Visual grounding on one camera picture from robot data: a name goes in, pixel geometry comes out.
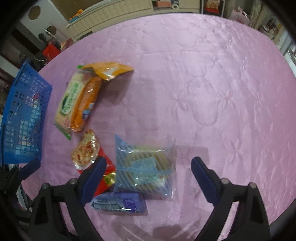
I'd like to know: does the red peanut snack bag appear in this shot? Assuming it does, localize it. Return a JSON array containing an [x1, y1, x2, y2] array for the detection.
[[71, 129, 115, 197]]

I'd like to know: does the purple gum pack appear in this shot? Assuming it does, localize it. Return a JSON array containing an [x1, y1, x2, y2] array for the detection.
[[90, 192, 147, 213]]

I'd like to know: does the blue striped wafer pack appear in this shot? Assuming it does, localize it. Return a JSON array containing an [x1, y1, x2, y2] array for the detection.
[[114, 135, 176, 198]]

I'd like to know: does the green label cracker pack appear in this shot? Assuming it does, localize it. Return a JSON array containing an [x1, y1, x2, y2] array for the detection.
[[54, 68, 93, 140]]

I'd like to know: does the orange sausage snack pack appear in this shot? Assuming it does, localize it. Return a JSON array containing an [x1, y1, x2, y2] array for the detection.
[[70, 76, 103, 132]]

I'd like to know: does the orange yellow snack pouch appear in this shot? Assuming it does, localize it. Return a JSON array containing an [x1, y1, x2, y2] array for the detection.
[[80, 62, 134, 81]]

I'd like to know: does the blue plastic basket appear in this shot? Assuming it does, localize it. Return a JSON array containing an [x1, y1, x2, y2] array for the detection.
[[1, 60, 52, 164]]

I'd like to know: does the pink quilted tablecloth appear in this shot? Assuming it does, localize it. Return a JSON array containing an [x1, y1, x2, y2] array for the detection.
[[23, 14, 295, 240]]

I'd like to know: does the red shopping bag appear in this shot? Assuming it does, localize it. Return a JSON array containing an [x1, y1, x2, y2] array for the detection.
[[42, 43, 60, 61]]

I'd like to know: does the plate of oranges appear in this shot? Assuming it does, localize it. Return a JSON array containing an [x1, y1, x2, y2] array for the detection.
[[68, 9, 83, 23]]

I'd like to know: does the pink gift bag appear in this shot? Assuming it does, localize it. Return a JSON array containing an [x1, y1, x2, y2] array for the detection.
[[228, 8, 250, 26]]

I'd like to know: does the white metal shelf rack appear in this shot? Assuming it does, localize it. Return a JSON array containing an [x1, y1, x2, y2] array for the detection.
[[200, 0, 226, 17]]

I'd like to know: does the cream tv cabinet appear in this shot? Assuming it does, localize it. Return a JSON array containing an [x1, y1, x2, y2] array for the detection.
[[65, 0, 201, 42]]

